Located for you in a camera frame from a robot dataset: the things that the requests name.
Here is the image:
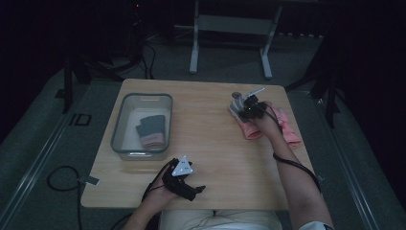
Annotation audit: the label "person's right hand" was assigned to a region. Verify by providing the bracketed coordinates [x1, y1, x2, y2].
[253, 101, 284, 142]

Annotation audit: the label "pink ski glove printed back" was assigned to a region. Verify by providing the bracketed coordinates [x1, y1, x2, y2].
[273, 106, 303, 148]

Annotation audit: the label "metal floor rail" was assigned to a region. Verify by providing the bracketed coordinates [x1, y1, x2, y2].
[0, 95, 89, 229]
[310, 95, 381, 230]

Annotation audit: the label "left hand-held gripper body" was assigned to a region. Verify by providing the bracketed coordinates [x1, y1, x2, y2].
[162, 154, 196, 202]

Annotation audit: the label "black tripod stand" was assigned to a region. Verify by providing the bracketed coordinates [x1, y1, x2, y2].
[55, 51, 145, 115]

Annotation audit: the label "black cables on floor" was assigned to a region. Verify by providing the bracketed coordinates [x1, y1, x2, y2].
[140, 39, 158, 81]

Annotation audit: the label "left hand-held gripper cable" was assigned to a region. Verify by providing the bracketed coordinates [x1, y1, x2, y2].
[109, 158, 176, 230]

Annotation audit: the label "white metal stand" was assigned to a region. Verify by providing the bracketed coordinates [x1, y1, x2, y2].
[189, 0, 284, 81]

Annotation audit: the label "person's left hand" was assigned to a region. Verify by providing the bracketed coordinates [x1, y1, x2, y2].
[141, 182, 184, 215]

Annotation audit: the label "black floor cable loop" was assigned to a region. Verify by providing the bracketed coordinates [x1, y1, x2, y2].
[46, 165, 84, 230]

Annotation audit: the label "hand-held gripper cable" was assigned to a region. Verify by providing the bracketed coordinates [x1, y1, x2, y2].
[261, 103, 323, 194]
[109, 158, 176, 230]

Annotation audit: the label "pink ski glove grey palm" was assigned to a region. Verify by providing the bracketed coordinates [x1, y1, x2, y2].
[227, 91, 264, 141]

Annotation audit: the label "right hand-held gripper cable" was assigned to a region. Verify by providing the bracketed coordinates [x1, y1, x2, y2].
[261, 103, 323, 194]

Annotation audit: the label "black metal stand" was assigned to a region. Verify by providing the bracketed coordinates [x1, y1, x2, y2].
[284, 32, 344, 129]

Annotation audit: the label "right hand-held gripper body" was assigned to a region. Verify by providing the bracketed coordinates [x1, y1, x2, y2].
[241, 87, 268, 121]

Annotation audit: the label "person's light trousers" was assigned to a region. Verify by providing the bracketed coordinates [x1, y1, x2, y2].
[158, 209, 285, 230]

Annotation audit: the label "clear plastic bin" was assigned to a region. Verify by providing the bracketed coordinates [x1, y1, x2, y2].
[110, 92, 173, 162]

